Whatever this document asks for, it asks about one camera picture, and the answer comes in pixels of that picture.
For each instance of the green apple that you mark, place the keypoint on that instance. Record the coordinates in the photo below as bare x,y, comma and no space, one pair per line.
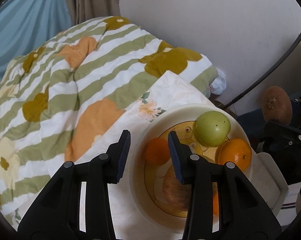
212,128

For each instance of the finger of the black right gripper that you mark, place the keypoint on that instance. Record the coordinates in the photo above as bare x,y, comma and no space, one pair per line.
279,136

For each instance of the cream bowl yellow inside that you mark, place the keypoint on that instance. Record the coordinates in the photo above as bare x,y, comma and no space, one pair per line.
146,180

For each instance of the blue curtain cloth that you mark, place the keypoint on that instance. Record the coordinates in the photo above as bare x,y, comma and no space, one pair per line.
26,24

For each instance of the brown kiwi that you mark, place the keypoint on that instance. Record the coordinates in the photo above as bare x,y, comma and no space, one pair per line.
276,106

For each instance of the cream floral tablecloth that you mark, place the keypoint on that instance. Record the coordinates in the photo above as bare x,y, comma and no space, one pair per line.
168,91

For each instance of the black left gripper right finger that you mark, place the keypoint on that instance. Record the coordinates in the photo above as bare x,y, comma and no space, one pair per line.
243,213

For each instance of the crumpled white plastic bag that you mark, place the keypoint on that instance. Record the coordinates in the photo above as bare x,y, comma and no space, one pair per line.
219,84

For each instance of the large orange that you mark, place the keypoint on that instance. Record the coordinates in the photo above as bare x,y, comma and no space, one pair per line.
235,150

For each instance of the red yellow apple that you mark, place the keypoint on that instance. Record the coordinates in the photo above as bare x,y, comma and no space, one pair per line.
175,193

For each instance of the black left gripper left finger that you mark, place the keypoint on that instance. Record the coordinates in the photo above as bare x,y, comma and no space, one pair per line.
74,204

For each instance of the small orange mandarin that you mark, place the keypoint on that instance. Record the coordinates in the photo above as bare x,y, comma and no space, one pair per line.
157,152

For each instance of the green striped floral duvet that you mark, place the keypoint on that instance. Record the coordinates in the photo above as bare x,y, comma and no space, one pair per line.
57,101

